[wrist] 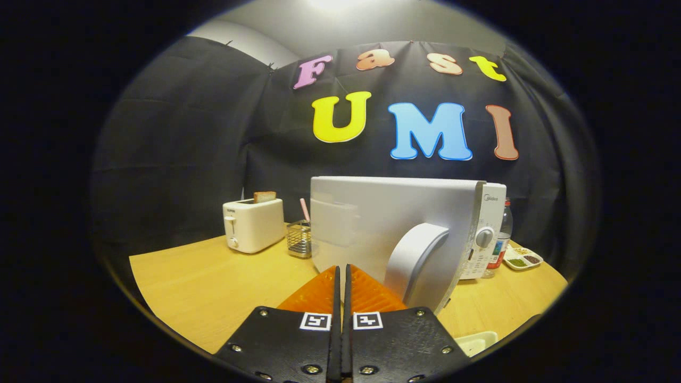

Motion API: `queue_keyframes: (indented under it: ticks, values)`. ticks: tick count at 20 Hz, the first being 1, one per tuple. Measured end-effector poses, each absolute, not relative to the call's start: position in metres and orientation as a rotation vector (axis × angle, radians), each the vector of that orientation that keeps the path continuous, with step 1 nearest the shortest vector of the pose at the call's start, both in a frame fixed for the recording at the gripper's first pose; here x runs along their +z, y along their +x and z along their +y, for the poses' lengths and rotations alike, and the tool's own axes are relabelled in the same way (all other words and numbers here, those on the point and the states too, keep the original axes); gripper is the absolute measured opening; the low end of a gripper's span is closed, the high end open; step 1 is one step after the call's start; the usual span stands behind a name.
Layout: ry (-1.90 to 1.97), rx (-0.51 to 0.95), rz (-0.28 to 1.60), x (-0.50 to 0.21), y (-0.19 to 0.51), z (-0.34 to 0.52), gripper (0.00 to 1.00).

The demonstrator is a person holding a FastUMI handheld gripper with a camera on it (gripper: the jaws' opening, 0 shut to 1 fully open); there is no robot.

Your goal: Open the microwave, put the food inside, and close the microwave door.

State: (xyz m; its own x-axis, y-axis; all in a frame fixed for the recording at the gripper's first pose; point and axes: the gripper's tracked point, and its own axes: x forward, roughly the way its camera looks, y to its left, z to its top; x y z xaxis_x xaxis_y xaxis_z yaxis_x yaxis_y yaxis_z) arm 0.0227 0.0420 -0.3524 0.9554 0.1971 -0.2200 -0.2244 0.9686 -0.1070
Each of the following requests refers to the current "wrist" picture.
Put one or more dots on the metal mesh holder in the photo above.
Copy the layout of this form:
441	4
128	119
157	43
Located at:
299	242

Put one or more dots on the clear water bottle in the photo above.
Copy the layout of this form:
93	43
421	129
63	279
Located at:
503	234

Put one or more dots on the white toaster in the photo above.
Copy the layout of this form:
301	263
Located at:
255	226

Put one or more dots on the pink striped straw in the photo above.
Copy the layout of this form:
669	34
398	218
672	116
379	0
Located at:
305	210

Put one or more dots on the toast slice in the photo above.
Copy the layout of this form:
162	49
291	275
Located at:
264	196

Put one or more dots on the white microwave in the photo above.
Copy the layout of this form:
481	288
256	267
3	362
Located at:
372	223

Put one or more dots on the glass dish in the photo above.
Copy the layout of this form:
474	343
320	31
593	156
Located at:
476	343

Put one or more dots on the white divided bean tray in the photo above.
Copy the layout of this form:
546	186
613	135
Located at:
524	255

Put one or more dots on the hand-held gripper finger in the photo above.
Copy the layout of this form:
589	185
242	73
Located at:
347	330
334	330

